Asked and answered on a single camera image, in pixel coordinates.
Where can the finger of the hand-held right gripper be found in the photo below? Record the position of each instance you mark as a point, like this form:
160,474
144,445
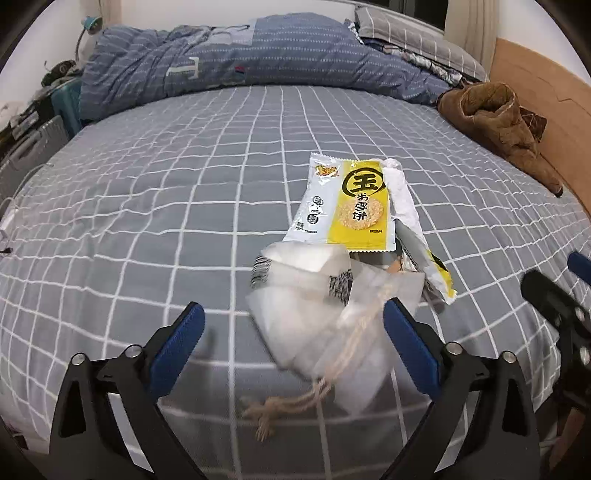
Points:
549,295
582,266

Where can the teal plastic stool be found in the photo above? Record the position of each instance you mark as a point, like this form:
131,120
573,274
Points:
69,106

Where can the blue striped quilt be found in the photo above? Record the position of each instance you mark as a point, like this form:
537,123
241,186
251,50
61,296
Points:
277,50

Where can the yellow and white snack packet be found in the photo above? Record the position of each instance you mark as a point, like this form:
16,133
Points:
360,207

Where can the bed with grey checked sheet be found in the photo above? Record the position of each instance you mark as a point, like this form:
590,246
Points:
138,207

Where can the grey checked pillow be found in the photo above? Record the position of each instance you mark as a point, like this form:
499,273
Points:
429,41

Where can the translucent white printed bag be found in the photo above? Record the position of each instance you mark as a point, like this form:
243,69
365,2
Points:
295,318

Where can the torn yellow snack packet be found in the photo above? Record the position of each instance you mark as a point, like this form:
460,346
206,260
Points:
438,272

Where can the grey suitcase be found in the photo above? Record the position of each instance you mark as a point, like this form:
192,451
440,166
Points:
27,152

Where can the brown fleece garment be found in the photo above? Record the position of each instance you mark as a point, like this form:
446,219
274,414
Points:
489,106

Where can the teal desk lamp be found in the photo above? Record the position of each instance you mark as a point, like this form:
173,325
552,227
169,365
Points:
90,23

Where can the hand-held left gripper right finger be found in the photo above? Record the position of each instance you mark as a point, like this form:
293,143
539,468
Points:
411,341

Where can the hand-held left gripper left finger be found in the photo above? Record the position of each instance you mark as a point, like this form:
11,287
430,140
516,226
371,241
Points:
178,346

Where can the wooden headboard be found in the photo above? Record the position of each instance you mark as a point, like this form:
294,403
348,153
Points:
563,115

